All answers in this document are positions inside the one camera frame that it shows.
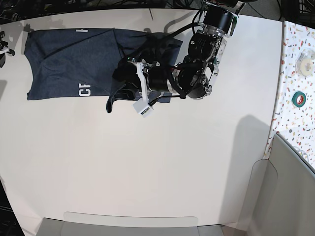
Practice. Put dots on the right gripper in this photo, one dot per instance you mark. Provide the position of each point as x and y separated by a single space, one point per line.
4 49

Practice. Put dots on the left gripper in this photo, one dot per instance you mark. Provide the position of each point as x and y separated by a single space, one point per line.
126 84

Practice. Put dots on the blue t-shirt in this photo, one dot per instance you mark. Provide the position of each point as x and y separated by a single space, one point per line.
71 63

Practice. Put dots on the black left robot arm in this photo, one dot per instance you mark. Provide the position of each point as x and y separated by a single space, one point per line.
182 64

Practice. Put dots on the grey plastic tray front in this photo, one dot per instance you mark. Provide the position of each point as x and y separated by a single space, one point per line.
81 224

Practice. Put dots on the terrazzo patterned side board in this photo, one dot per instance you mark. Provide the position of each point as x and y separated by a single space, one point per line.
295 125

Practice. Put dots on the clear tape dispenser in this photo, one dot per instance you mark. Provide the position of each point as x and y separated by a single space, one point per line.
305 64

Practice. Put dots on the green tape roll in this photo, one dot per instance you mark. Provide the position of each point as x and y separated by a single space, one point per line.
299 99

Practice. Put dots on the grey plastic bin right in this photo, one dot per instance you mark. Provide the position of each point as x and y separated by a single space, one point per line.
280 198

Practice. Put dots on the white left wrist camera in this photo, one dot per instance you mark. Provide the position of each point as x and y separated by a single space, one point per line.
143 108

